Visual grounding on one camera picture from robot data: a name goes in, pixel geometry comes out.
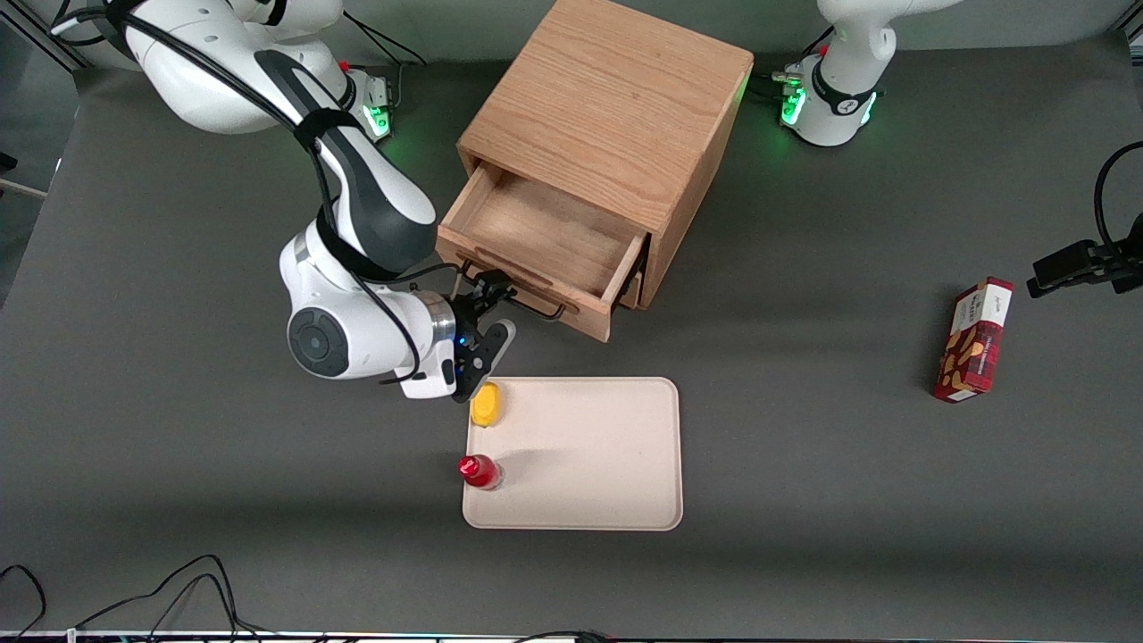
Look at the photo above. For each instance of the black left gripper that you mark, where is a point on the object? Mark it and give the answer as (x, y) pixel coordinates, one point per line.
(1136, 232)

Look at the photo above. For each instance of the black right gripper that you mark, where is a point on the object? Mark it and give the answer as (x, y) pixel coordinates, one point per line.
(467, 313)

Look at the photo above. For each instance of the yellow lemon toy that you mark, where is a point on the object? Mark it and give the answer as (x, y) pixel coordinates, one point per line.
(487, 405)

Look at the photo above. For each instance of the beige plastic tray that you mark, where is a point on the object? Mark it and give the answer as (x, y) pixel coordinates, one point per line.
(589, 455)

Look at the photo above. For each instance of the plain wooden drawer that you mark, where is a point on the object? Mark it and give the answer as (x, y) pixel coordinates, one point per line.
(630, 290)

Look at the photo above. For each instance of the red capped bottle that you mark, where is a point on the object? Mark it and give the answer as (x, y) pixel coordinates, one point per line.
(479, 471)

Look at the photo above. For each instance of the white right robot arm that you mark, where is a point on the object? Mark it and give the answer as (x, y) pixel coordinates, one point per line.
(357, 205)

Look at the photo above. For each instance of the red snack box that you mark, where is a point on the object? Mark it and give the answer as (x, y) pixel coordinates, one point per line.
(973, 344)

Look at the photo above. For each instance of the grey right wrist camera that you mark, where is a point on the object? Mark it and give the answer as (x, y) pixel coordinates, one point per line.
(498, 344)

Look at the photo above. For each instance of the wooden drawer with notch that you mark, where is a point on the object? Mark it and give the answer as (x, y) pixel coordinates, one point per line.
(545, 232)

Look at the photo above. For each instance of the wooden drawer cabinet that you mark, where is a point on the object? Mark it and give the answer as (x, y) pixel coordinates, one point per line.
(616, 107)

